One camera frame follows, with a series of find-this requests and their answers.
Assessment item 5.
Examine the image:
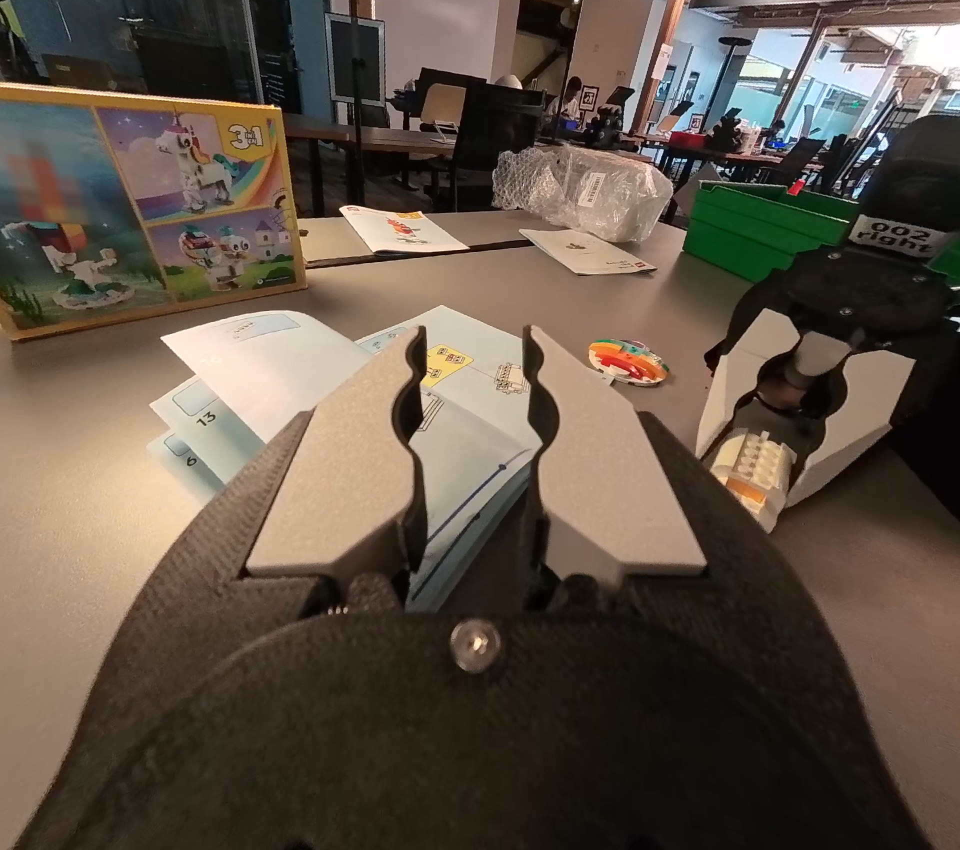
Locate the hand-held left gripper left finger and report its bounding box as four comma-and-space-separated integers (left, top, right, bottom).
245, 325, 430, 580

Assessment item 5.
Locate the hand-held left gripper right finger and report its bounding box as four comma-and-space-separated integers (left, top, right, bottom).
522, 323, 710, 580

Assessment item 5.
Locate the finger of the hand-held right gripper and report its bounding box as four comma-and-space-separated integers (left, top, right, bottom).
787, 351, 918, 508
695, 308, 804, 461

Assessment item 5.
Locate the white lego assembly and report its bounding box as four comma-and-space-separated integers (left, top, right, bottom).
705, 426, 798, 535

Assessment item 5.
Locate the round rainbow lego plate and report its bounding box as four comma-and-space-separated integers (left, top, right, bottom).
587, 338, 669, 388

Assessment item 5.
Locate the yellow unicorn lego box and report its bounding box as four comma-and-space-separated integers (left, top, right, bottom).
0, 82, 309, 343

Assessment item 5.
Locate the green plastic bin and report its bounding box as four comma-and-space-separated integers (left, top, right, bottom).
696, 178, 864, 244
681, 220, 841, 285

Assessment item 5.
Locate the open light blue instruction booklet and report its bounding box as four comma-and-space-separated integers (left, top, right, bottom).
146, 306, 545, 615

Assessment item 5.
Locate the plain white booklet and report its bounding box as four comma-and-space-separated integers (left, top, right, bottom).
519, 227, 659, 277

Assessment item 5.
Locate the bubble wrap package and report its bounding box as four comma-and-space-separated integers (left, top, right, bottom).
491, 145, 674, 244

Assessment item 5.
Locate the white booklet with orange print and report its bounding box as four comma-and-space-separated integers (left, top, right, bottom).
339, 205, 471, 257

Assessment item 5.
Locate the black office chair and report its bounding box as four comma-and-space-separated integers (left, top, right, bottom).
452, 86, 547, 214

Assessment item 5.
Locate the wooden table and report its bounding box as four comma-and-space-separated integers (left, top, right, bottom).
281, 113, 354, 217

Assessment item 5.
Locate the framed board on stand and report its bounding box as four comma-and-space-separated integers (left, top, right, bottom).
324, 12, 387, 206

